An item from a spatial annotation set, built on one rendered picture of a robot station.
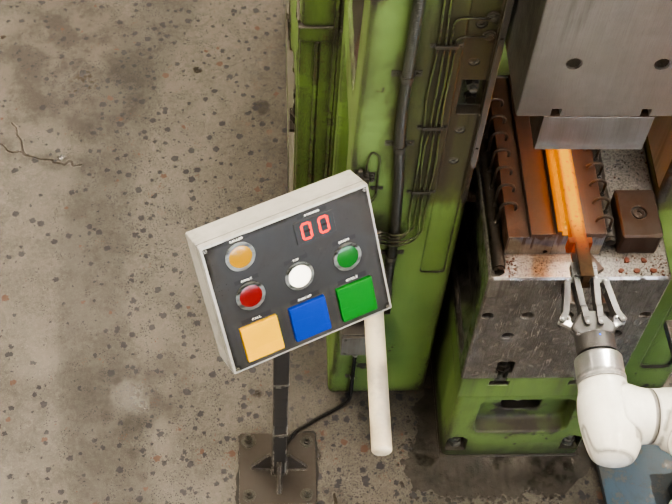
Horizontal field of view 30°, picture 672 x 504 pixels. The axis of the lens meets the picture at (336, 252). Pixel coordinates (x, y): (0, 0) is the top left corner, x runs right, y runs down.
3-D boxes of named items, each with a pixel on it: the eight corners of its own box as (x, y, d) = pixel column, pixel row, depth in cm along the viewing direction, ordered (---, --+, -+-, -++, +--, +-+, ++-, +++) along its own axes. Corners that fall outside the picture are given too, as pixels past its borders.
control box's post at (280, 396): (286, 475, 328) (294, 252, 237) (271, 476, 327) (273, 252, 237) (286, 462, 330) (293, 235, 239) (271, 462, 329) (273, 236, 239)
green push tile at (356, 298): (378, 309, 243) (371, 276, 239) (344, 323, 241) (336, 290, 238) (374, 305, 244) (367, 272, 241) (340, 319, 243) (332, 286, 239)
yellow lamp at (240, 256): (253, 270, 227) (253, 257, 224) (227, 270, 227) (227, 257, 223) (253, 255, 229) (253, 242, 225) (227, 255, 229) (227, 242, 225)
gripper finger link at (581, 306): (588, 333, 238) (581, 334, 238) (575, 283, 244) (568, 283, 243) (593, 323, 234) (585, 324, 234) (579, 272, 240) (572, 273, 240)
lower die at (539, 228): (598, 254, 260) (608, 231, 253) (503, 254, 259) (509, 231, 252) (571, 97, 282) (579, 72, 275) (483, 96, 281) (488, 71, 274)
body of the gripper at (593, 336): (570, 365, 236) (564, 322, 241) (615, 365, 236) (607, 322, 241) (579, 347, 229) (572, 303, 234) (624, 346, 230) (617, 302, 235)
